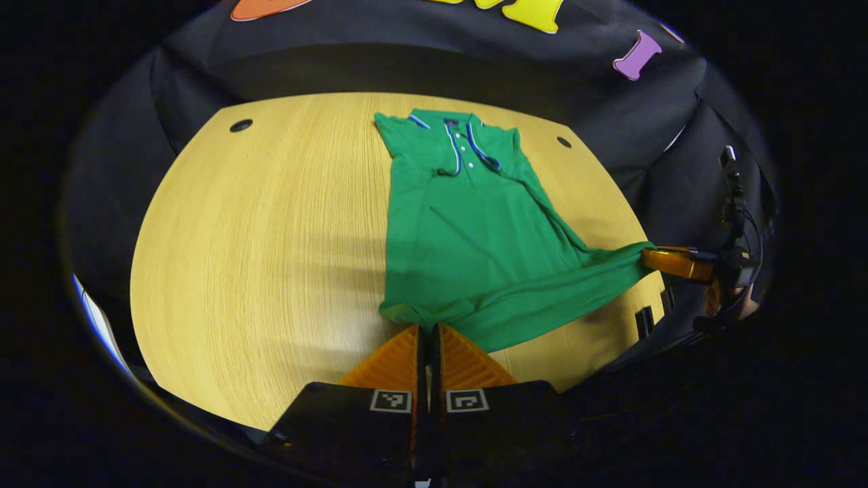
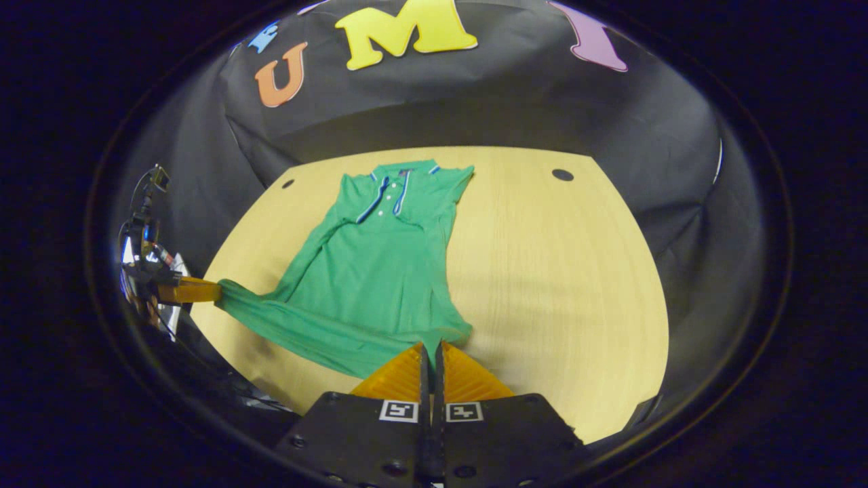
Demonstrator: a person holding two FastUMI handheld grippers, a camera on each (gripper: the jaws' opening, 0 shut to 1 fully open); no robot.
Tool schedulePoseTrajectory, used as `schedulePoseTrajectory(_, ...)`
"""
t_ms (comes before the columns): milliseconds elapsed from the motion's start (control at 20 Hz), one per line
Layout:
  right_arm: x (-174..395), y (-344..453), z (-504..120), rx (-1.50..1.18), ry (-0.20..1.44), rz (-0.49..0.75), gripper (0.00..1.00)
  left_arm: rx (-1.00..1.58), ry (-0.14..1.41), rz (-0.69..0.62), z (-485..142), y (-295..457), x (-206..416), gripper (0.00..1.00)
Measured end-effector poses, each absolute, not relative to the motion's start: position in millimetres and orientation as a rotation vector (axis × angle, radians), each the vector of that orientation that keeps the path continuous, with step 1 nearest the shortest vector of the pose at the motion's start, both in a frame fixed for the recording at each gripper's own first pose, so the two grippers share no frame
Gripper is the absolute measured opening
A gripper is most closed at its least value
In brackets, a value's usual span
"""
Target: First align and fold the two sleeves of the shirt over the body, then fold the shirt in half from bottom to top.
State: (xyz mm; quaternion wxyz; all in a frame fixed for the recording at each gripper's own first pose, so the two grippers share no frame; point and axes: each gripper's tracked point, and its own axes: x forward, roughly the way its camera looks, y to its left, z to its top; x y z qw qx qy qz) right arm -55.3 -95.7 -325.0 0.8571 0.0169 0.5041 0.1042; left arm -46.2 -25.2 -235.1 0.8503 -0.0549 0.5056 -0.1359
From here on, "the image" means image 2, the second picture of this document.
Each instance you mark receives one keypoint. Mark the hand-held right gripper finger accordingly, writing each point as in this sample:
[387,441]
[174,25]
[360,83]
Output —
[439,440]
[425,440]

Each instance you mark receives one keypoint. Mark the black backdrop cloth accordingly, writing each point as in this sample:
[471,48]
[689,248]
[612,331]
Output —
[475,102]

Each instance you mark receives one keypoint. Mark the green T-shirt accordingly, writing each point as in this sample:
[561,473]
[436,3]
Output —
[366,271]

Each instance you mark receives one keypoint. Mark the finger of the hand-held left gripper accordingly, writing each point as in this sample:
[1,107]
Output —
[193,291]

